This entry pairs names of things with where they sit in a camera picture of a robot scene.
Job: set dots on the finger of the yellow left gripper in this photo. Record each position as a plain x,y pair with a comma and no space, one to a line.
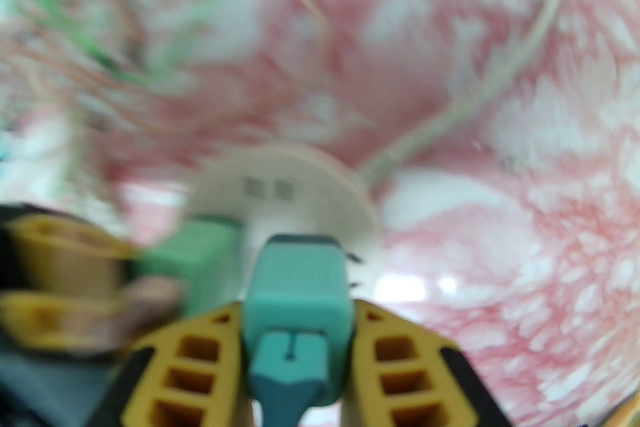
65,255
55,320

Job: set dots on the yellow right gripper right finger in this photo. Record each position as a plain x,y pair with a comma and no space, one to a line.
400,380

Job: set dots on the teal USB wall adapter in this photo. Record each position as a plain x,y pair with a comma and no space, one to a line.
200,260
300,285

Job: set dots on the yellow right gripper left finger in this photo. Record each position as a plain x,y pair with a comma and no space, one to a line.
200,380

